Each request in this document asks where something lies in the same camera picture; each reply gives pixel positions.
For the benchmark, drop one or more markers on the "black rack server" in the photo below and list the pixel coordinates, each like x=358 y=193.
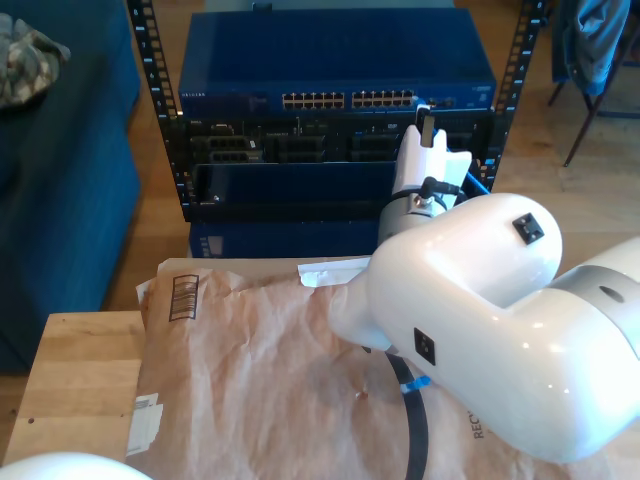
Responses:
x=300 y=145

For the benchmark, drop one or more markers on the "blue chassis under rack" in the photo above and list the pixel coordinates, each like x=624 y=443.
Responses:
x=280 y=240

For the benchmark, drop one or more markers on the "dark metal chair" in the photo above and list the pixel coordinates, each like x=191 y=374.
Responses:
x=580 y=137

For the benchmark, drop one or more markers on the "grey blue jacket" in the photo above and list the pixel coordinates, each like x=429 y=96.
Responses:
x=595 y=40

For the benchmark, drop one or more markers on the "brown paper mailer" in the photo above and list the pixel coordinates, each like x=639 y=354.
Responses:
x=250 y=375

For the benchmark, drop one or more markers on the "blue sofa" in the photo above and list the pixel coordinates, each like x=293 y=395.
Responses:
x=60 y=200

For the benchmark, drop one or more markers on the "camouflage cloth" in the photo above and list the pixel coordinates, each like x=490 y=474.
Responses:
x=30 y=65

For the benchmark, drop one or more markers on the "blue network switch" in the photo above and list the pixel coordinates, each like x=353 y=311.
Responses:
x=325 y=50

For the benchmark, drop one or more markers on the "black rack frame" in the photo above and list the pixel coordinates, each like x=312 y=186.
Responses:
x=155 y=65

